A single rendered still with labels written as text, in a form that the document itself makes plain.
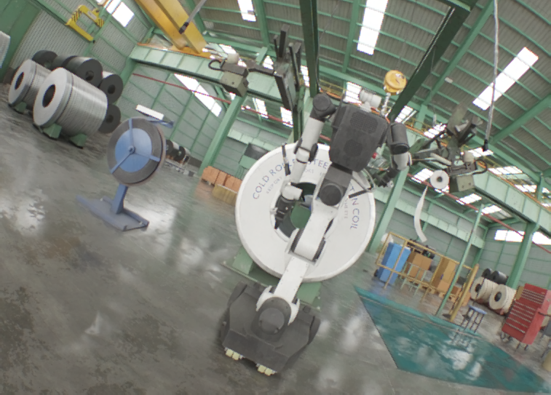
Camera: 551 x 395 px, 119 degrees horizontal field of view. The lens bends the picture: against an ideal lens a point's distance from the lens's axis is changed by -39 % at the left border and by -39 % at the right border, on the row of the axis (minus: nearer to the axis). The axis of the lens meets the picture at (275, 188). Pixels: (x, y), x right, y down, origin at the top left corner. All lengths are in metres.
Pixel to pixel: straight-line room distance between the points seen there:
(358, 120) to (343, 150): 0.16
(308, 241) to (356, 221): 0.91
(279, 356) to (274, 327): 0.15
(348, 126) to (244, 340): 1.07
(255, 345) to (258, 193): 1.38
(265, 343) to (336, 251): 1.21
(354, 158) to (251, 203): 1.21
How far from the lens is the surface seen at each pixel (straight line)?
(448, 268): 11.60
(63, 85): 5.65
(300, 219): 4.69
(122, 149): 2.58
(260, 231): 2.24
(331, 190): 1.26
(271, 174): 2.25
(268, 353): 1.25
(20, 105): 7.76
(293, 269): 1.42
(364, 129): 1.24
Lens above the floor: 0.79
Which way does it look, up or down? 2 degrees up
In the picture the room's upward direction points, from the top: 24 degrees clockwise
